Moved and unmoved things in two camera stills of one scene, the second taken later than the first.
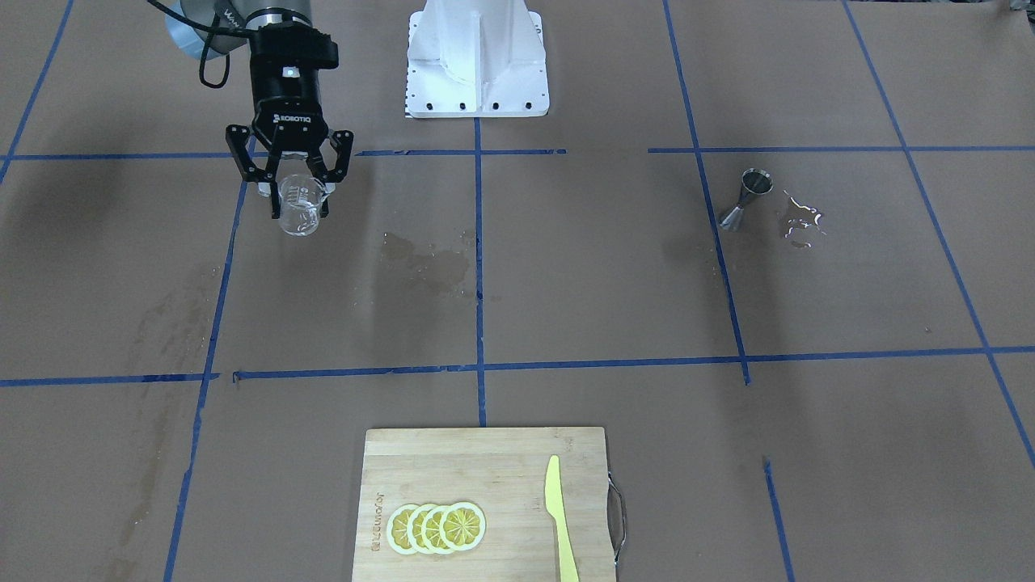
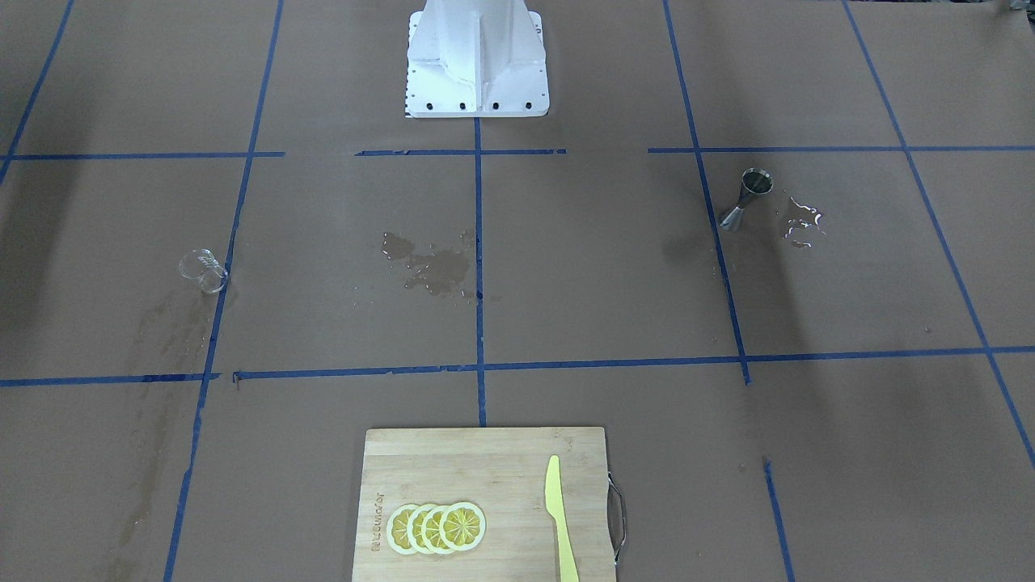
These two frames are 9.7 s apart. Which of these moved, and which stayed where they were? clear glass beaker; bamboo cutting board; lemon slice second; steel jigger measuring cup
Moved: clear glass beaker
Stayed: steel jigger measuring cup; lemon slice second; bamboo cutting board
